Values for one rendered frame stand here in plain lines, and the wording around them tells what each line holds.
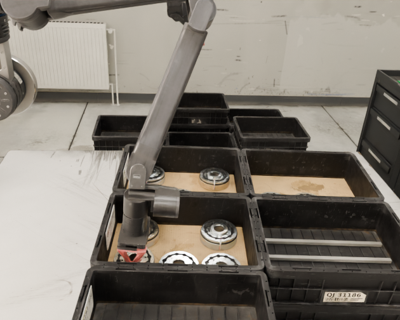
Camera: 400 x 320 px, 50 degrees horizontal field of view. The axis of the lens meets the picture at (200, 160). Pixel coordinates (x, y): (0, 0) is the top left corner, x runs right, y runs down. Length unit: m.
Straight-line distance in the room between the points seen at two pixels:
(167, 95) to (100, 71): 3.23
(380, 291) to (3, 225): 1.16
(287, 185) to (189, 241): 0.46
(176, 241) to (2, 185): 0.82
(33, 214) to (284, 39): 3.26
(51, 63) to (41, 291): 3.15
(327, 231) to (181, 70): 0.67
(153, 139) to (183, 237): 0.38
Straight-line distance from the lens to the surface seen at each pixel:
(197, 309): 1.04
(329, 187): 1.55
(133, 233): 1.01
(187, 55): 0.97
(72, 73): 4.23
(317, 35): 4.42
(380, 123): 2.77
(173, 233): 1.24
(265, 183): 1.50
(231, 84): 4.35
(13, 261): 1.42
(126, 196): 0.97
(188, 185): 1.45
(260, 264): 1.02
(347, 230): 1.36
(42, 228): 1.52
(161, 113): 0.95
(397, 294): 1.17
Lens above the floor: 1.61
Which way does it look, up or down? 29 degrees down
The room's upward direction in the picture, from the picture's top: 3 degrees clockwise
